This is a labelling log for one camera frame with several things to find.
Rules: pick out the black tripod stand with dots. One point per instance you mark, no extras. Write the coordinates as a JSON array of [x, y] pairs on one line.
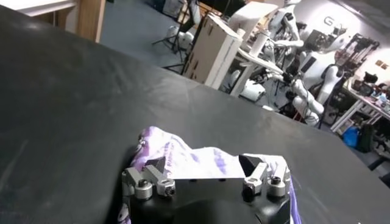
[[176, 45]]

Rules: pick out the white rectangular table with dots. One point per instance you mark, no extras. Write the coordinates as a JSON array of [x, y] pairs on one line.
[[36, 6]]

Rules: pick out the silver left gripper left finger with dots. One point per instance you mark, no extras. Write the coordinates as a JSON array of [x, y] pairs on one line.
[[152, 179]]

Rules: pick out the blue bag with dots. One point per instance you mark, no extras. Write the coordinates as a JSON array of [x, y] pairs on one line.
[[351, 137]]

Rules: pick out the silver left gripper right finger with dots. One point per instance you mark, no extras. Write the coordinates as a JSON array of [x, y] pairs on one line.
[[262, 176]]

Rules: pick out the white rounded robot base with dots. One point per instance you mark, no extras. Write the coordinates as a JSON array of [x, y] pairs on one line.
[[182, 35]]

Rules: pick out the white height-adjustable desk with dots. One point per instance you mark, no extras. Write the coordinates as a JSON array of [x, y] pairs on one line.
[[250, 67]]

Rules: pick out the black metal rack frame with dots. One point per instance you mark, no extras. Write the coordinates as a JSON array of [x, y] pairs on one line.
[[359, 51]]

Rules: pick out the white curved panel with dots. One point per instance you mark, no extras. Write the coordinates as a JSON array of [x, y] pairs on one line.
[[253, 15]]

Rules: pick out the wooden folding screen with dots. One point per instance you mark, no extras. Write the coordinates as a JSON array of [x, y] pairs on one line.
[[90, 18]]

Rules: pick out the lavender t-shirt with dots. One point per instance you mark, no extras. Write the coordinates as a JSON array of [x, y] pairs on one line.
[[198, 161]]

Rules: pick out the white humanoid robot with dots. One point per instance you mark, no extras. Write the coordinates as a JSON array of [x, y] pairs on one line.
[[317, 70]]

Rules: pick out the large black table cover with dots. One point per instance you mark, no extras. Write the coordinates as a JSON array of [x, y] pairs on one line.
[[91, 106]]

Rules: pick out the tall cardboard box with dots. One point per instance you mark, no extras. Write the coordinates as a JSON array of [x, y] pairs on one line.
[[213, 51]]

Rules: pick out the white humanoid robot raised arm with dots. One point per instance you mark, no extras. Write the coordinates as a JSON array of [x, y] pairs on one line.
[[288, 21]]

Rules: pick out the long white workbench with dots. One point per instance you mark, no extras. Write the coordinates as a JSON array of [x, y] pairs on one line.
[[365, 103]]

